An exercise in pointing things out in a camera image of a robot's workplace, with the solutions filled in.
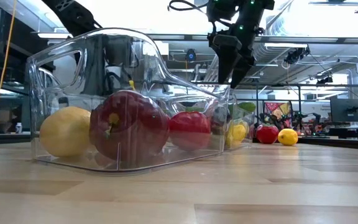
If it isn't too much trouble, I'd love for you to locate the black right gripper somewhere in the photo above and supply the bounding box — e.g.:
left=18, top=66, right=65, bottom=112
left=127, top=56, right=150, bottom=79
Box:
left=208, top=29, right=258, bottom=90

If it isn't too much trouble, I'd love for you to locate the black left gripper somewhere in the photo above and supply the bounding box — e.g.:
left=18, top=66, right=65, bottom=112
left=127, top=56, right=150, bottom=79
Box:
left=82, top=34, right=139, bottom=96

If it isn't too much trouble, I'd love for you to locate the long green cucumber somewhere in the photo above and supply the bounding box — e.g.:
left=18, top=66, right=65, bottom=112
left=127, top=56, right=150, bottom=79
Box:
left=228, top=101, right=257, bottom=121

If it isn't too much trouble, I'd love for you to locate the yellow lemon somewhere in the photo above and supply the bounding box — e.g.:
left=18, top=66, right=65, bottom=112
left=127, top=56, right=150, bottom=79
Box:
left=277, top=128, right=299, bottom=146
left=39, top=106, right=93, bottom=158
left=227, top=121, right=250, bottom=147

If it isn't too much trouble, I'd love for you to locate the large dark red apple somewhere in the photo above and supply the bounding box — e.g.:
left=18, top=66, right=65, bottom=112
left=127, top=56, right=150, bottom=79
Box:
left=88, top=90, right=171, bottom=161

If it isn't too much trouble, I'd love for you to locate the black monitor on arm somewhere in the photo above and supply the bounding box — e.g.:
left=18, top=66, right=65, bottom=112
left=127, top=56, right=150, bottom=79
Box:
left=329, top=98, right=358, bottom=123

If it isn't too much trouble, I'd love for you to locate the black device with blue light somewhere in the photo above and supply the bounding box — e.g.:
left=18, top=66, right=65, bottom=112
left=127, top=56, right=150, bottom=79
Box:
left=185, top=48, right=198, bottom=63

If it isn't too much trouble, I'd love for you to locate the clear plastic bin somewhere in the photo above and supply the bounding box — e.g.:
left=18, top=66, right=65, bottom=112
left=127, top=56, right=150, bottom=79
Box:
left=26, top=27, right=231, bottom=174
left=225, top=93, right=257, bottom=150

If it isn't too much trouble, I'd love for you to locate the black ceiling track light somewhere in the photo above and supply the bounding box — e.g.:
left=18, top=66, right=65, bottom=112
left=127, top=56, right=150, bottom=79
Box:
left=283, top=46, right=310, bottom=65

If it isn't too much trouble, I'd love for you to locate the colourful patterned cloth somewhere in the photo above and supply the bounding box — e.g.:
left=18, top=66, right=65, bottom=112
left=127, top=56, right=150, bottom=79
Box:
left=263, top=101, right=294, bottom=129

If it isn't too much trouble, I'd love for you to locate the yellow lemon in bin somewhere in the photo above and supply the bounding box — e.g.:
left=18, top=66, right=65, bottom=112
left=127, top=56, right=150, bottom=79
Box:
left=39, top=106, right=93, bottom=158

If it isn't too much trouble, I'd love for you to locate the silver ventilation duct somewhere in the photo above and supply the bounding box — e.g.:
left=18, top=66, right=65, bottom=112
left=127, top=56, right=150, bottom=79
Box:
left=250, top=15, right=310, bottom=83

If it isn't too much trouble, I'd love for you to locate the black background rig frame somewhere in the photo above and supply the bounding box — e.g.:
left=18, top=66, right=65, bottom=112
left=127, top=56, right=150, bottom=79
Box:
left=166, top=79, right=358, bottom=131

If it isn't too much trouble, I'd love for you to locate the yellow hanging cable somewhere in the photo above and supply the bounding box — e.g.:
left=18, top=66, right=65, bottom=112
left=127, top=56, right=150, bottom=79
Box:
left=0, top=0, right=18, bottom=124

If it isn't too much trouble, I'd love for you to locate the black aluminium table frame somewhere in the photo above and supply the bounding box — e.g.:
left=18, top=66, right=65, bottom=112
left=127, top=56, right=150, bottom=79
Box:
left=0, top=132, right=358, bottom=152

